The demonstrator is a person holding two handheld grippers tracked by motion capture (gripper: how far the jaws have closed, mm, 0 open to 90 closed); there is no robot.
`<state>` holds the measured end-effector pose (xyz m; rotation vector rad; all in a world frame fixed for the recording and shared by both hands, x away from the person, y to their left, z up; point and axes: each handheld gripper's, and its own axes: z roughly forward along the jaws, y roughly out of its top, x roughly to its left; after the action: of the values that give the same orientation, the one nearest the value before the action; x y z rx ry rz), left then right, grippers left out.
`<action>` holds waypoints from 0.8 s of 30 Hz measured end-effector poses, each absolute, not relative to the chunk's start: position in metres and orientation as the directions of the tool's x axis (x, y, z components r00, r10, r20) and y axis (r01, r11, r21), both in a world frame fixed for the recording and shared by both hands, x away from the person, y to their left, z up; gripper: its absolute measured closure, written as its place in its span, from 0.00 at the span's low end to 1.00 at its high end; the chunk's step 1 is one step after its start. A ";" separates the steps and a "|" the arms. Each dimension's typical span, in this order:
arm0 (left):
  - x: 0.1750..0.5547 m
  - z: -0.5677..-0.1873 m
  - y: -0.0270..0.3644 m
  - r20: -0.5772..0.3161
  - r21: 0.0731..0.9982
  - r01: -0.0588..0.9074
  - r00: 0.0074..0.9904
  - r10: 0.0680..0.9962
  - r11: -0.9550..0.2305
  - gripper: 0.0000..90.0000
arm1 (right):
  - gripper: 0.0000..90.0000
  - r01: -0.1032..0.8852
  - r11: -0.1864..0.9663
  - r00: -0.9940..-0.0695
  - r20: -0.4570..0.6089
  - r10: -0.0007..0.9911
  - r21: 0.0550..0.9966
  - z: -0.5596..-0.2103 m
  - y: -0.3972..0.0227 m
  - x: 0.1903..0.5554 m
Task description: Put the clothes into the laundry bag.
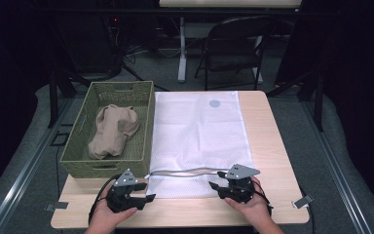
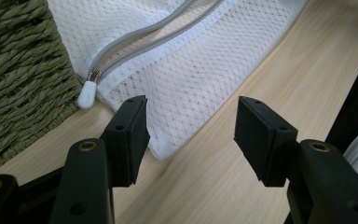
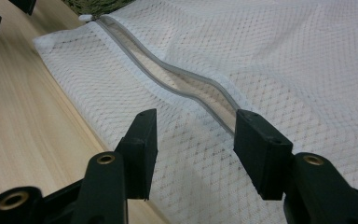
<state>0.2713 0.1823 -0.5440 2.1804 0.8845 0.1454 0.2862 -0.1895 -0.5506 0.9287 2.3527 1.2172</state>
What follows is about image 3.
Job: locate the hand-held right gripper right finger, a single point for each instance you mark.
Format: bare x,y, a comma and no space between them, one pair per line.
262,155

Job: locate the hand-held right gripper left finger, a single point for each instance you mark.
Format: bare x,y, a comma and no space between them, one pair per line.
136,155

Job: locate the white mesh laundry bag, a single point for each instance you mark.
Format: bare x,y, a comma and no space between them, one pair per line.
276,62

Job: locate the green woven mat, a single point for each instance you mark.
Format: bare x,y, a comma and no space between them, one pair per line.
99,6

